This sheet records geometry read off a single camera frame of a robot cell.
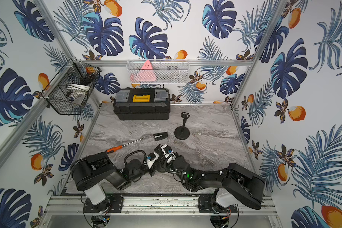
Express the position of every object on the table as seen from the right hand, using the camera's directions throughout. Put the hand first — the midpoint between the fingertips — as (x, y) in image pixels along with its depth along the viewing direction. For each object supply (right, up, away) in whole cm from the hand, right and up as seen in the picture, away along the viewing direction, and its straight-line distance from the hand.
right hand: (161, 151), depth 80 cm
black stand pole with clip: (+14, +21, +7) cm, 26 cm away
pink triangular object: (-11, +47, +10) cm, 49 cm away
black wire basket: (-50, +35, -2) cm, 62 cm away
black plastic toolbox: (-15, +29, +20) cm, 39 cm away
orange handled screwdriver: (-34, -2, +13) cm, 36 cm away
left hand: (0, -5, +3) cm, 6 cm away
